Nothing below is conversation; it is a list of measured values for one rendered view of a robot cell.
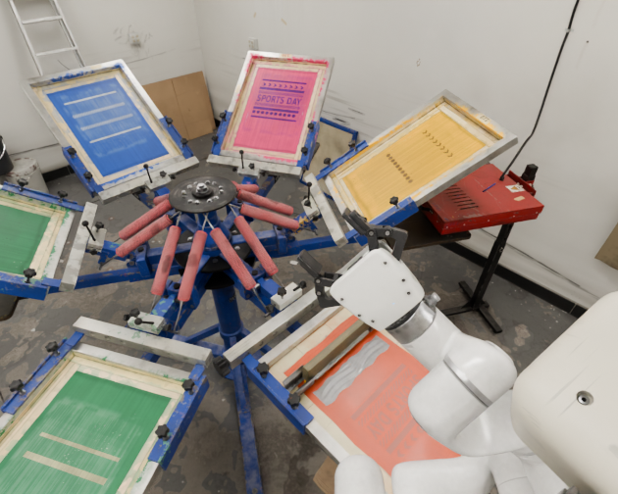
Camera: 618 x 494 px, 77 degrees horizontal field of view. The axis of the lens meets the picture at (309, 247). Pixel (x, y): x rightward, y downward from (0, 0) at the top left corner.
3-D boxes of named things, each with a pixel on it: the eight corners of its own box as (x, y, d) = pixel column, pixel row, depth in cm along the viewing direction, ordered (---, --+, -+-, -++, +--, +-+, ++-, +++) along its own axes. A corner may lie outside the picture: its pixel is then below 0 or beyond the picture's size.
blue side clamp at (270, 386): (314, 424, 132) (314, 415, 127) (303, 435, 129) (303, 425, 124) (258, 369, 148) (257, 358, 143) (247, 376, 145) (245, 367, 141)
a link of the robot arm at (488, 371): (478, 436, 47) (538, 383, 46) (417, 379, 46) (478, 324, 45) (438, 374, 62) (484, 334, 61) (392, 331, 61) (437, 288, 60)
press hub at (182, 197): (279, 359, 258) (263, 184, 170) (231, 398, 238) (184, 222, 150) (243, 325, 280) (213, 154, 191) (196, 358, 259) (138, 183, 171)
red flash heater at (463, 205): (491, 177, 242) (498, 160, 234) (542, 221, 208) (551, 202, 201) (401, 190, 231) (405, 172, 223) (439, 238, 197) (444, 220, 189)
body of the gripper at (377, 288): (437, 307, 51) (377, 248, 50) (380, 348, 55) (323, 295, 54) (432, 282, 58) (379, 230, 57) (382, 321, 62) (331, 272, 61)
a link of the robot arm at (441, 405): (567, 429, 54) (504, 369, 44) (497, 487, 56) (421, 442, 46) (521, 385, 62) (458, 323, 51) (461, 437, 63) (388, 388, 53)
